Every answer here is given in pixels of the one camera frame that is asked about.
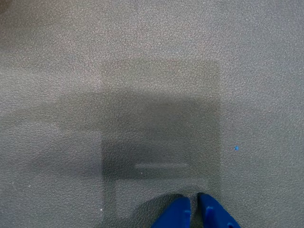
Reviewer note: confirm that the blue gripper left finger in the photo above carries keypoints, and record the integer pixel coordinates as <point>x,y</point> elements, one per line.
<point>175,215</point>

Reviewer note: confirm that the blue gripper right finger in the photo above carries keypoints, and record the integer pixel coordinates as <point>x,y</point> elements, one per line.
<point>213,213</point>

